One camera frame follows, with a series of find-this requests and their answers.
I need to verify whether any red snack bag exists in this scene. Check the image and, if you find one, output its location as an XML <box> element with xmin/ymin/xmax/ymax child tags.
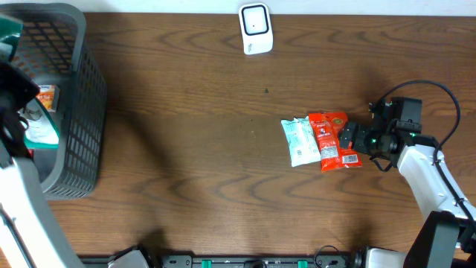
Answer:
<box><xmin>309</xmin><ymin>112</ymin><xmax>362</xmax><ymax>172</ymax></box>

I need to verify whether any light green wipes pack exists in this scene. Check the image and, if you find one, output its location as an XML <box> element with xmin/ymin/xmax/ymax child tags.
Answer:
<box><xmin>280</xmin><ymin>116</ymin><xmax>321</xmax><ymax>167</ymax></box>

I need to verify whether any orange tissue pack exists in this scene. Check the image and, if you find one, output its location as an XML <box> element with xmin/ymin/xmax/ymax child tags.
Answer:
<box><xmin>36</xmin><ymin>85</ymin><xmax>60</xmax><ymax>112</ymax></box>

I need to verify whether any dark green packet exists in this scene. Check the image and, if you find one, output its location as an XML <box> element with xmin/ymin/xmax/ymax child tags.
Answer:
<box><xmin>1</xmin><ymin>15</ymin><xmax>59</xmax><ymax>149</ymax></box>

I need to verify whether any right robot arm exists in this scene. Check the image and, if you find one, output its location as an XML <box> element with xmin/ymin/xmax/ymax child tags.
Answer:
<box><xmin>338</xmin><ymin>119</ymin><xmax>475</xmax><ymax>267</ymax></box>

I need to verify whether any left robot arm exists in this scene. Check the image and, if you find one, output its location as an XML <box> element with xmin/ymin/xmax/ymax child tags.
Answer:
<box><xmin>1</xmin><ymin>61</ymin><xmax>85</xmax><ymax>267</ymax></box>

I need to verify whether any white barcode scanner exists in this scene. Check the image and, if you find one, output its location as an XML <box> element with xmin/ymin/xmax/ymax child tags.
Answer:
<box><xmin>238</xmin><ymin>3</ymin><xmax>274</xmax><ymax>55</ymax></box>

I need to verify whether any grey plastic mesh basket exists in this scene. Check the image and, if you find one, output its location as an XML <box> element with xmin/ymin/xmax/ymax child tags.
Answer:
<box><xmin>1</xmin><ymin>3</ymin><xmax>107</xmax><ymax>200</ymax></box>

